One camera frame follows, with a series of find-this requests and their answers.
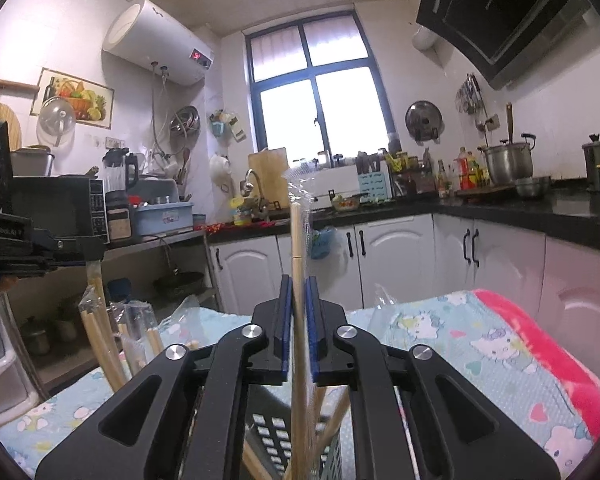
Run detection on wooden cutting board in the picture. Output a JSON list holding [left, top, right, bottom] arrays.
[[247, 147, 291, 211]]

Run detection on blue wall utensil holder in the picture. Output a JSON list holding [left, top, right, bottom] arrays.
[[209, 109, 246, 142]]

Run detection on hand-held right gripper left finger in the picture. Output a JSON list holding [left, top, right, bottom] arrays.
[[34, 274, 295, 480]]

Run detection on steel cooking pot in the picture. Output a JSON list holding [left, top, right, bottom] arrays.
[[477, 102, 538, 187]]

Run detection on blue dish rack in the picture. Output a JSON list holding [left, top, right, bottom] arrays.
[[130, 180, 195, 237]]

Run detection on steel bowl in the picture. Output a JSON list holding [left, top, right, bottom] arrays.
[[515, 176, 553, 198]]

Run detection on black microwave oven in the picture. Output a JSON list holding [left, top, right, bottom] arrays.
[[10, 175, 108, 246]]

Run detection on glass pot lid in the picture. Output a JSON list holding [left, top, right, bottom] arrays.
[[36, 96, 77, 148]]

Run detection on black wok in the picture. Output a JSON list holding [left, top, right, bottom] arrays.
[[152, 270, 206, 297]]

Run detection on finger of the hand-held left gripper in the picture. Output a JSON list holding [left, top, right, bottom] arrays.
[[0, 258, 61, 281], [30, 227, 106, 263]]

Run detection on round wooden board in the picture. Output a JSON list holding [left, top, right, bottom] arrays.
[[0, 96, 22, 153]]

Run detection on white water heater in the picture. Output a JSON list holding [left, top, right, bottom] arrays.
[[101, 0, 216, 86]]

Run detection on blue knife holder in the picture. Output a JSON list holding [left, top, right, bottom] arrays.
[[355, 152, 392, 201]]

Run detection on pink blanket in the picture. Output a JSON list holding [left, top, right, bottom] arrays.
[[472, 287, 600, 441]]

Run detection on hanging steel bowls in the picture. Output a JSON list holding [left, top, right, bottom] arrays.
[[169, 106, 201, 138]]

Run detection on row of condiment bottles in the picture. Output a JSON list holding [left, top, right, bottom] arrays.
[[385, 147, 491, 200]]

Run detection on bowl of chopped vegetables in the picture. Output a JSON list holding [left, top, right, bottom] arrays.
[[330, 192, 368, 212]]

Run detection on metal shelf rack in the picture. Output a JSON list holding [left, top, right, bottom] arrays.
[[0, 230, 216, 396]]

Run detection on white plastic drawer unit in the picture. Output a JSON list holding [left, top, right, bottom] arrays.
[[0, 295, 38, 428]]

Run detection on yellow dish soap bottle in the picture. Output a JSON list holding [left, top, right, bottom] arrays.
[[232, 197, 253, 226]]

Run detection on green plastic utensil holder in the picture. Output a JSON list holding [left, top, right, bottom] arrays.
[[242, 407, 345, 480]]

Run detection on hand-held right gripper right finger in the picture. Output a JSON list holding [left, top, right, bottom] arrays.
[[304, 275, 563, 480]]

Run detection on steel pot lid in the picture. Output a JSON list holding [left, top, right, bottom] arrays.
[[405, 100, 443, 142]]

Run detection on steel faucet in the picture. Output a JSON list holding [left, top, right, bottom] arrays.
[[242, 169, 266, 211]]

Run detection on fruit wall picture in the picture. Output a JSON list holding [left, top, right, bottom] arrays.
[[30, 67, 115, 126]]

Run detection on white kitchen base cabinets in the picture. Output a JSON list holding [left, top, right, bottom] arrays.
[[207, 212, 600, 406]]

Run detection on black blender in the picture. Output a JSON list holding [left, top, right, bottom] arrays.
[[102, 147, 140, 241]]

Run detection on hanging steel utensils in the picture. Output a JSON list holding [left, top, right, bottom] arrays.
[[455, 74, 488, 128]]

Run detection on black range hood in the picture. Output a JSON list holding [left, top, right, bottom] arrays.
[[416, 0, 593, 90]]

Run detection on cartoon cat printed blanket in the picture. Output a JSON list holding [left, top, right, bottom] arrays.
[[0, 290, 600, 480]]

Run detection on white teapot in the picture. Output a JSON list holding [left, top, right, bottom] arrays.
[[209, 154, 233, 181]]

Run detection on blue framed window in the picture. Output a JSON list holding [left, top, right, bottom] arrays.
[[243, 7, 396, 166]]

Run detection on steel container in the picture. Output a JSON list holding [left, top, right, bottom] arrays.
[[10, 146, 56, 177]]

